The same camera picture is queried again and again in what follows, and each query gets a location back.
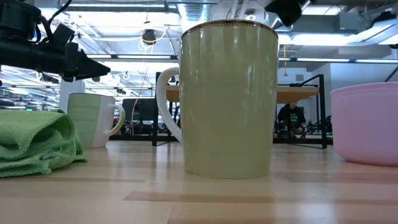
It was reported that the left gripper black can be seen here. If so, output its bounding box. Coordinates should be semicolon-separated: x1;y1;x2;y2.
61;42;111;83

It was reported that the green and white mug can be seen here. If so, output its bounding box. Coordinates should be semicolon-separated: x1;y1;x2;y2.
67;92;126;149

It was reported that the tall olive green mug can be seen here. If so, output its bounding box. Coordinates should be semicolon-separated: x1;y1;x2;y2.
155;19;279;180

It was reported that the pink plastic cup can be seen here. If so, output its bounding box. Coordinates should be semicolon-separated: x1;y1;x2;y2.
330;82;398;167

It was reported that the white pillar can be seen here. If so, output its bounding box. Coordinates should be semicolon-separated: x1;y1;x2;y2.
58;79;86;113

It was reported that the ceiling light strip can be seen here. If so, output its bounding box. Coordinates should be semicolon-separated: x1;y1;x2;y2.
278;57;398;63
86;54;178;60

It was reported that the black computer monitor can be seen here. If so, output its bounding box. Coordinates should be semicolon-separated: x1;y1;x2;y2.
122;98;158;122

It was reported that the round black ceiling device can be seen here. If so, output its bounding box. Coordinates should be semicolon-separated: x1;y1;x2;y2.
142;29;157;46

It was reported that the green microfiber cloth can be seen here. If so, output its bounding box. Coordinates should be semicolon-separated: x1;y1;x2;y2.
0;108;88;178

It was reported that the seated person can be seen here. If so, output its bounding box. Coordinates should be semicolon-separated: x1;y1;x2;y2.
277;102;307;136

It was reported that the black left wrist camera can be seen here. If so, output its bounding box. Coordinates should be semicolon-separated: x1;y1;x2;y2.
51;23;78;46

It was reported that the yellow hanging cord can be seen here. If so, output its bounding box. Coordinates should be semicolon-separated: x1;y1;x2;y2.
282;45;289;77

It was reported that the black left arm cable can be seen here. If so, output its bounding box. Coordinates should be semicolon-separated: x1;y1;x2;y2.
37;0;74;43

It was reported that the black table edge frame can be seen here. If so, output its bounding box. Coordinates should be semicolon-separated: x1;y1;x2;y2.
108;133;333;144

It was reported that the wooden shelf with black frame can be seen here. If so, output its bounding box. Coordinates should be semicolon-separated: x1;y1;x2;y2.
151;72;328;149

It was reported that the ribbed silver ventilation duct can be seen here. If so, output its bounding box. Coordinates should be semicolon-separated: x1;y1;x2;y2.
177;2;212;32

